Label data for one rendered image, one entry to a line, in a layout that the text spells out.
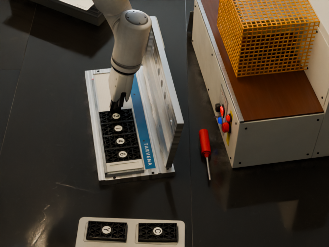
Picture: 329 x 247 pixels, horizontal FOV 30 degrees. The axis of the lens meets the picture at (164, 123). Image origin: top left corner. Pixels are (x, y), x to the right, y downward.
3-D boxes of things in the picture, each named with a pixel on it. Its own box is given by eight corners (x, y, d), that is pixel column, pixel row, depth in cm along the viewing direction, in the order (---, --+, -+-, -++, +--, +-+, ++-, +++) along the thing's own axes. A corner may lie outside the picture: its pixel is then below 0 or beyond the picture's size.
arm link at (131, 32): (107, 45, 169) (117, 67, 163) (115, 5, 160) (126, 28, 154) (135, 43, 172) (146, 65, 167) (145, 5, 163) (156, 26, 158)
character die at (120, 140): (102, 139, 174) (102, 136, 174) (136, 135, 176) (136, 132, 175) (104, 152, 171) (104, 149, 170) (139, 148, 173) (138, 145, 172)
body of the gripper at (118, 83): (110, 49, 171) (104, 79, 179) (114, 74, 165) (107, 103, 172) (136, 51, 174) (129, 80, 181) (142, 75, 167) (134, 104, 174)
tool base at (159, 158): (85, 76, 195) (84, 67, 193) (149, 69, 198) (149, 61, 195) (99, 185, 166) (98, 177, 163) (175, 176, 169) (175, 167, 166)
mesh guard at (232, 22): (216, 25, 181) (221, -23, 168) (282, 18, 183) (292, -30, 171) (236, 77, 165) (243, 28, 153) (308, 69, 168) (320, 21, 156)
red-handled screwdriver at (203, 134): (198, 134, 179) (199, 128, 177) (207, 134, 180) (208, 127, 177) (204, 184, 167) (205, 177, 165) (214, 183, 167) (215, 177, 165)
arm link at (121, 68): (110, 44, 170) (108, 53, 172) (114, 65, 164) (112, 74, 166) (139, 46, 172) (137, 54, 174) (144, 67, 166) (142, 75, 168)
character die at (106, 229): (88, 223, 157) (88, 220, 156) (127, 225, 156) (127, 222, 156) (86, 239, 153) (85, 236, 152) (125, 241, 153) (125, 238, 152)
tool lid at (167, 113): (149, 15, 182) (155, 16, 183) (140, 64, 196) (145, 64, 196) (177, 123, 153) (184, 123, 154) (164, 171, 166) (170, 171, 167)
